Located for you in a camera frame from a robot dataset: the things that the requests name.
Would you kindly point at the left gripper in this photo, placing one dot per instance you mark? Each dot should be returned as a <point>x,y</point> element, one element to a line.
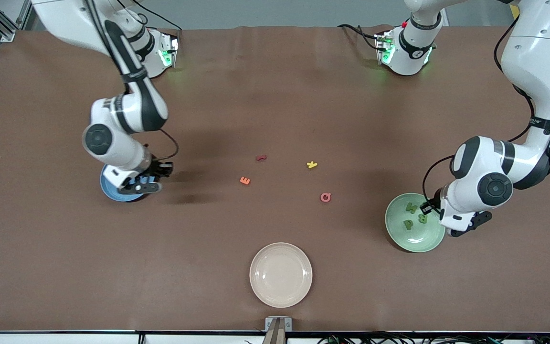
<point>431,206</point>

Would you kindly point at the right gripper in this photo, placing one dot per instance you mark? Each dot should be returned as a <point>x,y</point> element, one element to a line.
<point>161,169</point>

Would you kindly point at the green foam letter B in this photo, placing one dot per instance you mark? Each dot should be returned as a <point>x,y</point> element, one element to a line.
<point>422,219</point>

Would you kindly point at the green foam letter M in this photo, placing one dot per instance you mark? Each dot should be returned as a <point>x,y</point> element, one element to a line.
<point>412,208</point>

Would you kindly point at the green foam letter P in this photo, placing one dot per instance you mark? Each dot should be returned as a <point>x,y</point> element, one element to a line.
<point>407,223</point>

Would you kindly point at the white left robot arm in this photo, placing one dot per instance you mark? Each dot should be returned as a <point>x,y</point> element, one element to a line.
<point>537,62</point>

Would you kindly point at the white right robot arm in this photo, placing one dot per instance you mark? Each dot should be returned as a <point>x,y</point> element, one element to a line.
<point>69,19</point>

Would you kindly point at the green plate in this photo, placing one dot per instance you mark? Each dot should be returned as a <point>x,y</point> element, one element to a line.
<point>413,241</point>

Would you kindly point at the blue plate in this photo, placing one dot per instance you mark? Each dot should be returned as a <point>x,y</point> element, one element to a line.
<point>110,191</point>

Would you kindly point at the orange foam letter E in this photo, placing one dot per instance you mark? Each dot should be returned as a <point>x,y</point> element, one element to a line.
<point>244,180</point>

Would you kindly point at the pink foam letter Q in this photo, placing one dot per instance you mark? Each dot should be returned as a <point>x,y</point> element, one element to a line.
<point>322,197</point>

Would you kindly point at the right base connector box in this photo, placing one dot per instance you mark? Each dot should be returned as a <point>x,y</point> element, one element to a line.
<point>169,50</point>

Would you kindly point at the base connector box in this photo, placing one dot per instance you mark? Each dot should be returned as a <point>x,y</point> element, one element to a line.
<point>384,48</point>
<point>169,50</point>

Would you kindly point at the brown table cover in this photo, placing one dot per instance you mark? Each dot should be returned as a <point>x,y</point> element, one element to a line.
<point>275,119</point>

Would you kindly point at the beige plate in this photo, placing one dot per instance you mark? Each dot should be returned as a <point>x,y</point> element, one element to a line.
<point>280,274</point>

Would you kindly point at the left base connector box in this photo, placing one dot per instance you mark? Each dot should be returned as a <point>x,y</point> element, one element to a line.
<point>384,48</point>

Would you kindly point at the white table edge rail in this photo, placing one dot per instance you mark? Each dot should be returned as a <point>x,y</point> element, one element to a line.
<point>65,339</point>

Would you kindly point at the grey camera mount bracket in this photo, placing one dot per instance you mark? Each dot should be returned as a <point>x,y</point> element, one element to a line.
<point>279,329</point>

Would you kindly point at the aluminium frame profile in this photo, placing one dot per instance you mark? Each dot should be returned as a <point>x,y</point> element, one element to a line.
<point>6,34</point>

